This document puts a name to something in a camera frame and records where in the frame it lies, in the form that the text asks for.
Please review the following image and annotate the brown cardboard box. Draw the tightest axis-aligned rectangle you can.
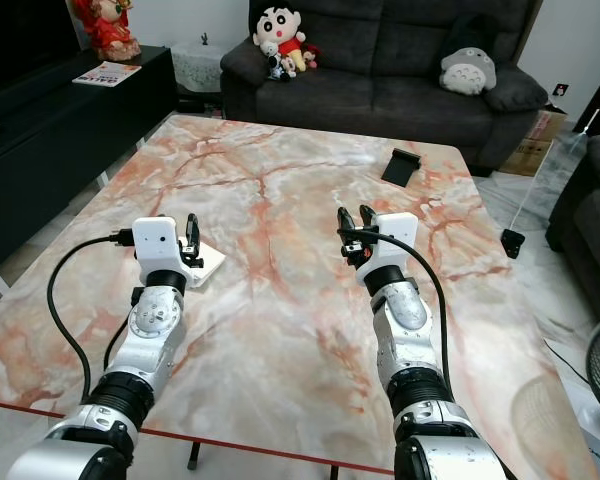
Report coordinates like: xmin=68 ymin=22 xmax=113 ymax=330
xmin=500 ymin=108 xmax=569 ymax=178

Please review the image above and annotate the black TV cabinet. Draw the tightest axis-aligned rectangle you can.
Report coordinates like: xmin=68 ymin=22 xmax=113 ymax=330
xmin=0 ymin=45 xmax=176 ymax=286

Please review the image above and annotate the red gold figurine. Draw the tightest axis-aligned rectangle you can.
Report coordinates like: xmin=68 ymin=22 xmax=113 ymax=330
xmin=72 ymin=0 xmax=141 ymax=63

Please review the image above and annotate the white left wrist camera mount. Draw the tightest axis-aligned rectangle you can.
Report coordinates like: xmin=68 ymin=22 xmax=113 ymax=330
xmin=133 ymin=216 xmax=179 ymax=276

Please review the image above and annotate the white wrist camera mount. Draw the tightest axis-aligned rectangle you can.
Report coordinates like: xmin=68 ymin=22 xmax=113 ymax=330
xmin=370 ymin=212 xmax=419 ymax=269
xmin=133 ymin=216 xmax=179 ymax=276

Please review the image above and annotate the black phone stand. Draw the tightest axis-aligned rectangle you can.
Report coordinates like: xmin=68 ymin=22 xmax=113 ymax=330
xmin=380 ymin=148 xmax=421 ymax=186

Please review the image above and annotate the cartoon boy plush doll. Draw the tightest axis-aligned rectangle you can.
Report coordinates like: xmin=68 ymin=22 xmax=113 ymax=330
xmin=252 ymin=5 xmax=309 ymax=81

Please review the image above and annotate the white trash piece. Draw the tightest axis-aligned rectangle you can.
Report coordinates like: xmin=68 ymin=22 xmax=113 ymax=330
xmin=183 ymin=240 xmax=227 ymax=291

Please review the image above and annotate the grey Totoro plush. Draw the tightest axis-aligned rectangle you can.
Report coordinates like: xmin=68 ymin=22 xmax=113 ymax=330
xmin=440 ymin=42 xmax=498 ymax=97

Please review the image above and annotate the white red magazine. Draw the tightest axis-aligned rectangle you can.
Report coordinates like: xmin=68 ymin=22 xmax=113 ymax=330
xmin=73 ymin=62 xmax=143 ymax=88

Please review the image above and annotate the dark grey fabric sofa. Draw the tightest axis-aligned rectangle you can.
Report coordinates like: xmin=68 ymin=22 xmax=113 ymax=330
xmin=220 ymin=0 xmax=551 ymax=173

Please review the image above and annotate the black television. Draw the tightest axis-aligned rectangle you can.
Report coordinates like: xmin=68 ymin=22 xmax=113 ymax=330
xmin=0 ymin=0 xmax=83 ymax=111

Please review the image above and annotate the dark armchair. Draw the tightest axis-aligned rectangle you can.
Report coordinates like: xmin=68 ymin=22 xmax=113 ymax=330
xmin=545 ymin=75 xmax=600 ymax=321

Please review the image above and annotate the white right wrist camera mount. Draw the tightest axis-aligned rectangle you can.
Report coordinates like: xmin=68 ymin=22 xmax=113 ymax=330
xmin=370 ymin=212 xmax=419 ymax=269

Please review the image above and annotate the small black floor object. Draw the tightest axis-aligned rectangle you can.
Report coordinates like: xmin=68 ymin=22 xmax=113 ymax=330
xmin=500 ymin=230 xmax=528 ymax=259

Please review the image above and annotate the white lace side table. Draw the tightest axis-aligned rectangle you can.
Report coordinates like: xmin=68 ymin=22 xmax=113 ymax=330
xmin=172 ymin=42 xmax=226 ymax=94

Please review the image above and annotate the small black white plush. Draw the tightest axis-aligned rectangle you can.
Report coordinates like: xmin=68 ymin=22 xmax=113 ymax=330
xmin=265 ymin=55 xmax=291 ymax=82

